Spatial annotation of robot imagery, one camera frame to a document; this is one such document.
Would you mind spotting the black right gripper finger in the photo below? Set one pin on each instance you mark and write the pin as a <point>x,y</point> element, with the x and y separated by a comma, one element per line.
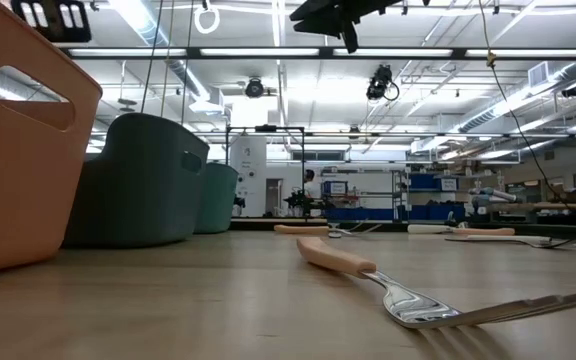
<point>318,20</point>
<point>351,40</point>

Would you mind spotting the metal fork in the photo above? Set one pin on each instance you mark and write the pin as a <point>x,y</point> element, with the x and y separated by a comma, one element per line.
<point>573,240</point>

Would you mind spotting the black background robot arm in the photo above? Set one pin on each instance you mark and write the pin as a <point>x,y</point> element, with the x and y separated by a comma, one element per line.
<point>298,200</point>

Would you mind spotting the round black ceiling device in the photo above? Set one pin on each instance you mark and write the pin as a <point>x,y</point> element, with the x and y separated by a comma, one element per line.
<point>254,88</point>

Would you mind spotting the blue box with white label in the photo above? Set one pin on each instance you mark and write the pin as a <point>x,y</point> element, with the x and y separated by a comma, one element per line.
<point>334,188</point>

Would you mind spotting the person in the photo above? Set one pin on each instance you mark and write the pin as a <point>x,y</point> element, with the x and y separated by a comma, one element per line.
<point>310,187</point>

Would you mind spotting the blue crate on shelf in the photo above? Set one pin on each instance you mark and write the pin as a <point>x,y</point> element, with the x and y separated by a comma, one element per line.
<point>422,181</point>

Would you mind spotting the white cabinet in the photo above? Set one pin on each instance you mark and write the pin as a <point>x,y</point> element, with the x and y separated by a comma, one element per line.
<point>250,170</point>

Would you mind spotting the orange plastic bin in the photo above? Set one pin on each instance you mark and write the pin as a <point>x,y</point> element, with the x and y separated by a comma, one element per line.
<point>18,200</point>

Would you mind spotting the row of blue crates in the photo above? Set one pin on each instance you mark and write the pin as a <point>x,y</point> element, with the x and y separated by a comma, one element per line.
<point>438,212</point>
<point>358,214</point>

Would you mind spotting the dark blue plastic bin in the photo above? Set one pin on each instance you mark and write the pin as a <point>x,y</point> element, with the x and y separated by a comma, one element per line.
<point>138,200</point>

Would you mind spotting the green plastic bin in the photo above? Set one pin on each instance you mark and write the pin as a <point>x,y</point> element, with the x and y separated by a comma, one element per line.
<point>218,200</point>

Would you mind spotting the wooden workbench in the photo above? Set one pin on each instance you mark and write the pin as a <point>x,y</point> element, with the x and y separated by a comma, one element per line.
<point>543,205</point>

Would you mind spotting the black rig frame with lights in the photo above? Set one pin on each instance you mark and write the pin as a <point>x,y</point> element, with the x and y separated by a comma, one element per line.
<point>325,52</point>

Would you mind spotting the black overhead camera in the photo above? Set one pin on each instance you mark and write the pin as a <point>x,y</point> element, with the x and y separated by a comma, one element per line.
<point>379,82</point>

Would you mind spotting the black background cage frame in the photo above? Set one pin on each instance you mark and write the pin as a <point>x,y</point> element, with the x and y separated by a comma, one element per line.
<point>266,128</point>

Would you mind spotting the silver ventilation duct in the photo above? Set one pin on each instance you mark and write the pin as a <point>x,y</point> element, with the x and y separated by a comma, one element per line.
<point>498,115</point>

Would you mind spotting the black aluminium table frame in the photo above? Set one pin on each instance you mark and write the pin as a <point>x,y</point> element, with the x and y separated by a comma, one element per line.
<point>253,225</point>

